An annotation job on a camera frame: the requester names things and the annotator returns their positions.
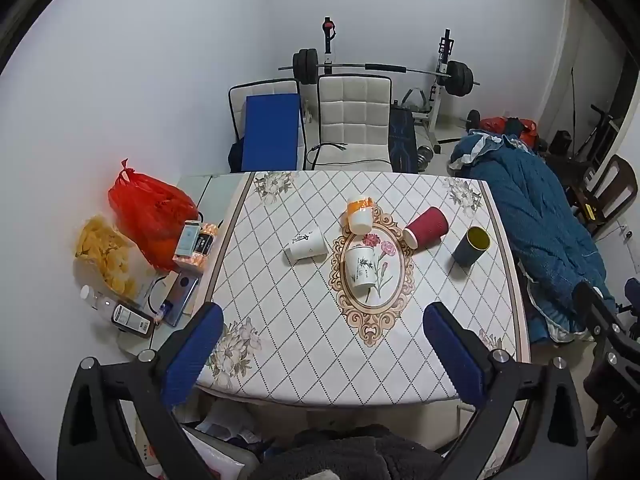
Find black bench pad blue lines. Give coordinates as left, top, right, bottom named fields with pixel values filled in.
left=388, top=105, right=419, bottom=175

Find smartphone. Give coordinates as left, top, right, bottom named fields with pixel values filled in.
left=159, top=272, right=202, bottom=327

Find black white remote device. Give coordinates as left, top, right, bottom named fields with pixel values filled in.
left=111, top=302, right=156, bottom=339

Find orange and white cup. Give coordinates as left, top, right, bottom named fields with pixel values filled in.
left=341, top=193, right=377, bottom=235

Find white side table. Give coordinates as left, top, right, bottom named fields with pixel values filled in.
left=117, top=172, right=251, bottom=361

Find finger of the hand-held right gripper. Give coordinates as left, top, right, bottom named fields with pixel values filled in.
left=572, top=281, right=611, bottom=343

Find black cable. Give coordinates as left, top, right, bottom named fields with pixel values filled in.
left=305, top=142, right=349, bottom=171

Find orange and black packet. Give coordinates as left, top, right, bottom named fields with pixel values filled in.
left=196, top=221, right=222, bottom=263

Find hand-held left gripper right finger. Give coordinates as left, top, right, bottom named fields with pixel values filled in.
left=423, top=302, right=589, bottom=480

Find teal quilted coat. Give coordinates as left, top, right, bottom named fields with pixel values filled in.
left=446, top=129, right=620, bottom=345

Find white cup black print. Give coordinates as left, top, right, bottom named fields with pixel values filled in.
left=284, top=228, right=328, bottom=262

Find blue board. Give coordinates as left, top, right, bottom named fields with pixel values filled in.
left=241, top=93, right=302, bottom=172

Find red plastic bag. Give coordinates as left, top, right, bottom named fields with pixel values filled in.
left=108, top=159, right=200, bottom=271

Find floral diamond pattern tablecloth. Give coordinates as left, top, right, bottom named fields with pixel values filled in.
left=192, top=170, right=531, bottom=407

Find white cup bamboo print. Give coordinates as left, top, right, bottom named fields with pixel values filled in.
left=345, top=245, right=377, bottom=290

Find black barbell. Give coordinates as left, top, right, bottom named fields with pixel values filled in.
left=278, top=48, right=482, bottom=97

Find white padded chair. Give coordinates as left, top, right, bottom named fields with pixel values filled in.
left=228, top=79, right=307, bottom=172
left=306, top=74, right=394, bottom=172

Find clear bottle white cap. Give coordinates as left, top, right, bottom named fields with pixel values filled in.
left=80, top=285, right=120, bottom=323

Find white plastic bag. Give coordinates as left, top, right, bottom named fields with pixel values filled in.
left=134, top=399, right=267, bottom=480

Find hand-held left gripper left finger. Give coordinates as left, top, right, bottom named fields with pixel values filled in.
left=56, top=302, right=226, bottom=480

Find dark fleece clothing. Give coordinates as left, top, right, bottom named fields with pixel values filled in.
left=260, top=424, right=447, bottom=480

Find black exercise machine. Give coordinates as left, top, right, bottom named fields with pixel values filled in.
left=570, top=67, right=627, bottom=163

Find red ribbed paper cup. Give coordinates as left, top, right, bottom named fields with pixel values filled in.
left=403, top=206, right=449, bottom=250

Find clear bag of yellow chips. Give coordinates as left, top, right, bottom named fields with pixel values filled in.
left=75, top=215, right=157, bottom=301

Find dark teal cup yellow inside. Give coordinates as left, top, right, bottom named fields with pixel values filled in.
left=452, top=226, right=492, bottom=267

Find small blue and white box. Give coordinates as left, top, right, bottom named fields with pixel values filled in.
left=172, top=220, right=202, bottom=273

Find brown wooden chair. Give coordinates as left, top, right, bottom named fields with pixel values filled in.
left=574, top=154, right=639, bottom=237

